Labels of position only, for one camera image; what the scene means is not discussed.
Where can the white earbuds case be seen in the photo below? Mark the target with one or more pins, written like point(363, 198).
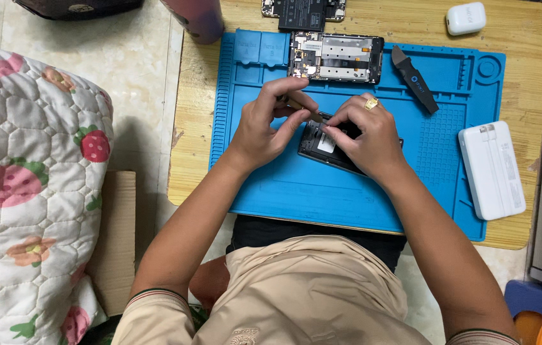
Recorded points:
point(465, 18)

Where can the strawberry print quilt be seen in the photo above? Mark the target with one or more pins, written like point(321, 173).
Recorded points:
point(26, 191)

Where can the black plastic pry tool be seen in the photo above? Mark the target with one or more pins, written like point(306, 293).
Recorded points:
point(417, 81)

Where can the person's left hand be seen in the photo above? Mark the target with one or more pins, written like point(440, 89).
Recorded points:
point(259, 134)

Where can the blue plastic stool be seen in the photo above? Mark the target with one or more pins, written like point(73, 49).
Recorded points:
point(539, 297)

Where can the opened phone with black battery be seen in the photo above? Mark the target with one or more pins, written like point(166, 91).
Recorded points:
point(302, 14)

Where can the white power bank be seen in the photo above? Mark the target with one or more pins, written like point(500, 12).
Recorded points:
point(491, 170)

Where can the opened phone with bare frame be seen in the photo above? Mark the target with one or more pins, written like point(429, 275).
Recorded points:
point(338, 57)

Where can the black bag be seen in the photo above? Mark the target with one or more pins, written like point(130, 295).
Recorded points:
point(74, 7)

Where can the person's right hand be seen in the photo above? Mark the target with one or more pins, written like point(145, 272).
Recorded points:
point(378, 139)

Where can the black shorts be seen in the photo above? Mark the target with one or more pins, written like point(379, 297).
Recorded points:
point(261, 235)

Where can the beige polo shirt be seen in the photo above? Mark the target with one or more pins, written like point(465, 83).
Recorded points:
point(309, 297)

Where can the maroon bottle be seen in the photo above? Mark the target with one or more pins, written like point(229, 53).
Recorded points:
point(196, 19)

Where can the blue silicone repair mat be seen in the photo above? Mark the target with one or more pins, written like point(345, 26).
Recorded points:
point(299, 191)

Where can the brass-coloured hand tool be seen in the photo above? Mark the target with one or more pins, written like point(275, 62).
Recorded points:
point(307, 109)

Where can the black phone with white label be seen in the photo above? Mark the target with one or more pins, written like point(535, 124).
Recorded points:
point(316, 146)

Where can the brown cardboard box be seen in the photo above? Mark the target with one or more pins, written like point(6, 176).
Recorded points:
point(117, 239)

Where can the person's leg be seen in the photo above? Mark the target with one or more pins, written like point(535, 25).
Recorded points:
point(209, 285)

